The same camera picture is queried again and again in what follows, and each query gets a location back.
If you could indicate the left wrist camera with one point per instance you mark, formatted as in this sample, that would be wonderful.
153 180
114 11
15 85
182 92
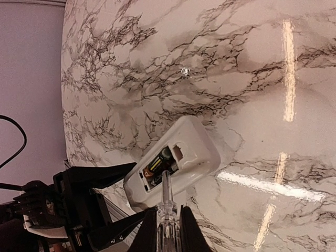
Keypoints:
43 210

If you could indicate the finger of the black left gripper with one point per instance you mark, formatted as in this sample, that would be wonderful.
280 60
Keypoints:
98 177
116 232

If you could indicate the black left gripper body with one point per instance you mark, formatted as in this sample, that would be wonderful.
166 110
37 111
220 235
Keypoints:
86 209

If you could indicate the copper top AA battery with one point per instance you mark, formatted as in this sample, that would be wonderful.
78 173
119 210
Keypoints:
159 163

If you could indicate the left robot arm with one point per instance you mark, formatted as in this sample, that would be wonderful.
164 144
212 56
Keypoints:
14 237

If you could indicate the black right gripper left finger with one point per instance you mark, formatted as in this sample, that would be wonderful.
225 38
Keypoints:
146 237

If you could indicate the white remote control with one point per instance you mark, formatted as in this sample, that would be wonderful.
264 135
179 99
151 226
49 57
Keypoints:
194 156

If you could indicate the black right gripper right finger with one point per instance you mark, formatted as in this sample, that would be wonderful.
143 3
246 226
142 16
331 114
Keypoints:
192 239

